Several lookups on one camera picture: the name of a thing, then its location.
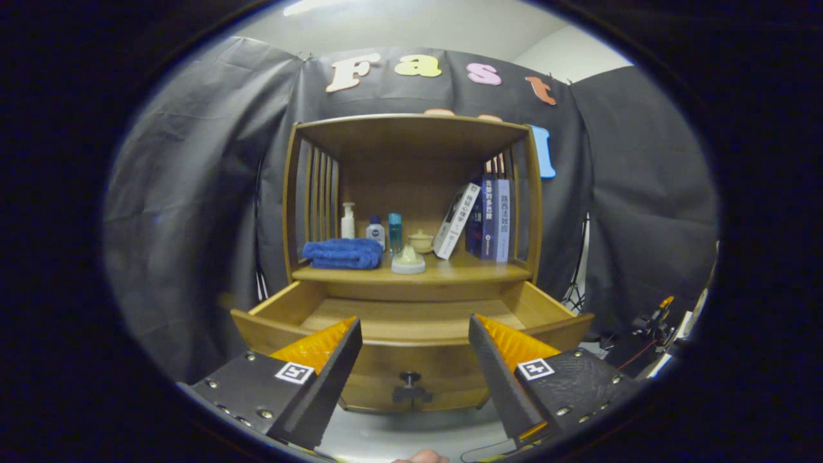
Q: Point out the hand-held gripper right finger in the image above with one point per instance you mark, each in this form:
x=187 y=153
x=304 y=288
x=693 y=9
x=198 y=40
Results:
x=498 y=379

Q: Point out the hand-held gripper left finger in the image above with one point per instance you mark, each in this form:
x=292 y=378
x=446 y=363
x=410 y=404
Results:
x=328 y=386

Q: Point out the wooden drawer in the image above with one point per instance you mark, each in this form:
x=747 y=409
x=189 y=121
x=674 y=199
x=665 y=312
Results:
x=418 y=360

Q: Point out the black drawer knob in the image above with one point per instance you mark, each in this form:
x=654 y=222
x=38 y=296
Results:
x=411 y=392

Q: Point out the pale green cone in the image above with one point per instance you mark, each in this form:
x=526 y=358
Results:
x=408 y=262

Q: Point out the wooden countertop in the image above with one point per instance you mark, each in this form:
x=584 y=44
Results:
x=476 y=270

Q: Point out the wooden cabinet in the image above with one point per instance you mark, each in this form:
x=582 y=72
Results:
x=411 y=186

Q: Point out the black tripod stand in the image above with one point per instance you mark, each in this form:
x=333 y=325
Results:
x=582 y=283
x=261 y=289

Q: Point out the folded blue towel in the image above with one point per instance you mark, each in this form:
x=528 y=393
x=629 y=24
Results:
x=344 y=254

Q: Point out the light blue book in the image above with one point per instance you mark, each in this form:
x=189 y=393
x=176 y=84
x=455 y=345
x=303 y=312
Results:
x=503 y=222

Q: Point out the cream lidded teacup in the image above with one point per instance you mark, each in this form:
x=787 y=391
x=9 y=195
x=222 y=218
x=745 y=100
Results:
x=423 y=240

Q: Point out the dark blue book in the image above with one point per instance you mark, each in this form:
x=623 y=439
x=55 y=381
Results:
x=485 y=222

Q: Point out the white bottle with blue cap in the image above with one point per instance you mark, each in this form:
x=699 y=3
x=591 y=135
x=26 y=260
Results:
x=375 y=233

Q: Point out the white pump bottle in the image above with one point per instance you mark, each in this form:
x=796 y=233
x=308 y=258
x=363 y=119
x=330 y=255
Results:
x=348 y=226

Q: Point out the black device with orange tip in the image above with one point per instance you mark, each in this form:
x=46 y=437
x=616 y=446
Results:
x=649 y=321

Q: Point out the white book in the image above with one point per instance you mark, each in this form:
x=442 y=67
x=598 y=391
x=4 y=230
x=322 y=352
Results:
x=455 y=222

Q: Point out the clear blue bottle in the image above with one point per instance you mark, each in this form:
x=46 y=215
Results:
x=395 y=235

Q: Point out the white table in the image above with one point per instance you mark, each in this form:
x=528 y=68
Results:
x=681 y=334

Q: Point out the black backdrop cloth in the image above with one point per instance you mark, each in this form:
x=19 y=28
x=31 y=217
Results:
x=193 y=225

